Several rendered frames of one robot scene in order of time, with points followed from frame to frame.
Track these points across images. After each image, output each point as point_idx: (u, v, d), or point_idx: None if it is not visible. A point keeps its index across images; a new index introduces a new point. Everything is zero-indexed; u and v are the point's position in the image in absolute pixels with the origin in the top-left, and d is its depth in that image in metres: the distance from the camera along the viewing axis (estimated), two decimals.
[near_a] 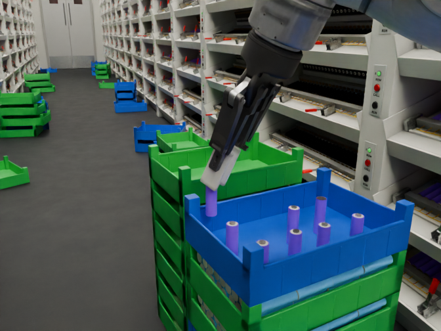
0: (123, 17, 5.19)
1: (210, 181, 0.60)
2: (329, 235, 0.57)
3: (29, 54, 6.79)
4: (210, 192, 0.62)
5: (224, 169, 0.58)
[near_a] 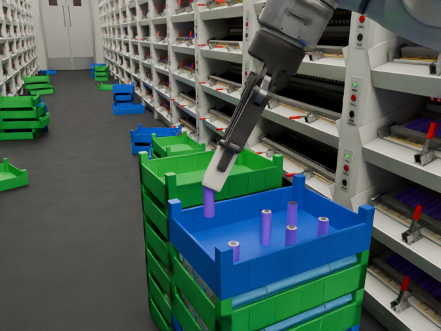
0: (121, 20, 5.26)
1: (215, 182, 0.60)
2: (295, 236, 0.63)
3: (29, 56, 6.86)
4: None
5: (230, 168, 0.59)
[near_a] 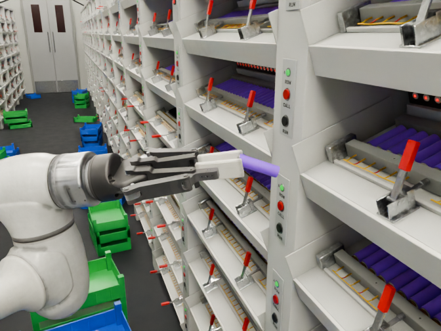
0: (94, 58, 5.66)
1: (234, 167, 0.59)
2: (248, 158, 0.59)
3: (14, 84, 7.26)
4: None
5: (212, 163, 0.59)
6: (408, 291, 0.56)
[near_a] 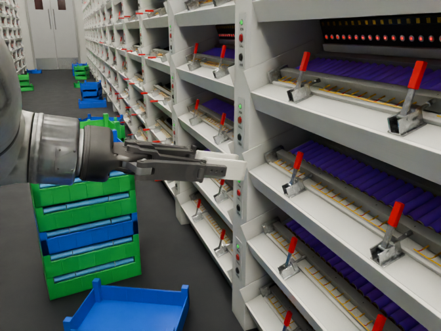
0: (94, 24, 5.82)
1: (239, 169, 0.59)
2: None
3: (15, 56, 7.43)
4: (321, 159, 0.86)
5: (222, 160, 0.58)
6: None
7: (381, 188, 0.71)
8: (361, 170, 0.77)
